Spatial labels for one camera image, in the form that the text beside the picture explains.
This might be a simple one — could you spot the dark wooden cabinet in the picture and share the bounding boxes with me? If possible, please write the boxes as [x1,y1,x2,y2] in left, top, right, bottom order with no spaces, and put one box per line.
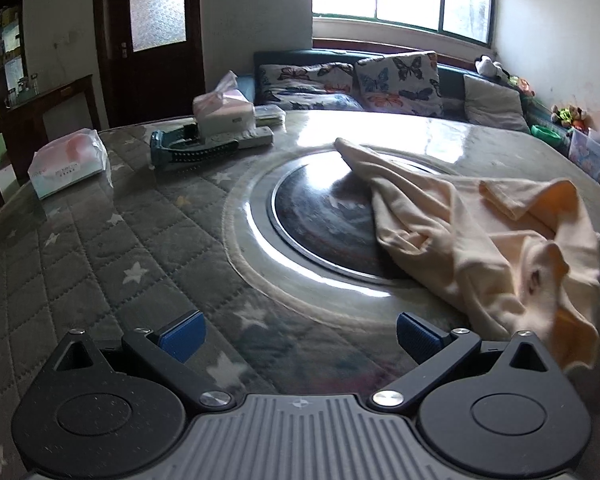
[0,0,102,185]

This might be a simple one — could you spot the tissue box pink white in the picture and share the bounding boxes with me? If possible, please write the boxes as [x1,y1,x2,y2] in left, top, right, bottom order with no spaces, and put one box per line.
[193,70,256,139]

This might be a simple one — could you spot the green bowl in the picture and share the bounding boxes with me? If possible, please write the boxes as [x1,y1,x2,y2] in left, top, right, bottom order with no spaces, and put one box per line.
[530,125,564,150]

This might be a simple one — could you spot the round black induction cooktop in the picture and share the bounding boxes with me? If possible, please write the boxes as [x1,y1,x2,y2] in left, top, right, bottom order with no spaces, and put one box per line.
[268,157,414,286]

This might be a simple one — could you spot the dark wooden door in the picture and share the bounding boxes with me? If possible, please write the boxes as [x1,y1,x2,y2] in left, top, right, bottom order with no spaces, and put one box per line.
[93,0,206,127]

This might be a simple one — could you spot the butterfly pillow left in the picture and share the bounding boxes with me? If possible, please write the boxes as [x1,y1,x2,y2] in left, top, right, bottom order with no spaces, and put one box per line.
[257,62,364,112]

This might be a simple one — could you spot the colourful plush toys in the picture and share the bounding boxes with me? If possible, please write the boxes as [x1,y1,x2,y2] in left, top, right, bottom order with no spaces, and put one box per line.
[550,105,588,133]

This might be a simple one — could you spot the cream sweatshirt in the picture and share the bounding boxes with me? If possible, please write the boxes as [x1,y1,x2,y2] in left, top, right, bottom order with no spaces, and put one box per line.
[334,139,600,370]

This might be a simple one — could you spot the butterfly pillow right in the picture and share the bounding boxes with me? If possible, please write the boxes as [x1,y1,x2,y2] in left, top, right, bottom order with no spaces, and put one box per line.
[354,51,443,117]

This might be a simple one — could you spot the soft tissue pack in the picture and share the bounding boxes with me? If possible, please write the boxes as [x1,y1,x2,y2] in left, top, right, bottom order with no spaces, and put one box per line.
[28,128,109,200]

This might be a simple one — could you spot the grey cushion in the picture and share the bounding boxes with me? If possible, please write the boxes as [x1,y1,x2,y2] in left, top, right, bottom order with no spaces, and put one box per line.
[463,75,530,133]

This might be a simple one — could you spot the clear plastic storage box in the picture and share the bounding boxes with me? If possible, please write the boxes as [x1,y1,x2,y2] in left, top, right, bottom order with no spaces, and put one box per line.
[568,129,600,184]

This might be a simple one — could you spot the panda plush toy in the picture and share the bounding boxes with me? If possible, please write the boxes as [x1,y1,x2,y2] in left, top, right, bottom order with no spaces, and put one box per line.
[475,55,509,81]

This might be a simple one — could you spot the butterfly pillow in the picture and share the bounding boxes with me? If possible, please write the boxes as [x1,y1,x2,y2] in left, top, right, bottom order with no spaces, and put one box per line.
[257,62,364,112]
[354,51,443,117]

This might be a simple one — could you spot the blue sofa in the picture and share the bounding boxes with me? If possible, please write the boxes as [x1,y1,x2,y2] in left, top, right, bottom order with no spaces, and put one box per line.
[235,48,571,146]

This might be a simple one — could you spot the small green packet stack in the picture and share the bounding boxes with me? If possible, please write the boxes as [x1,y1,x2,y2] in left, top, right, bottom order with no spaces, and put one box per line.
[254,104,286,128]

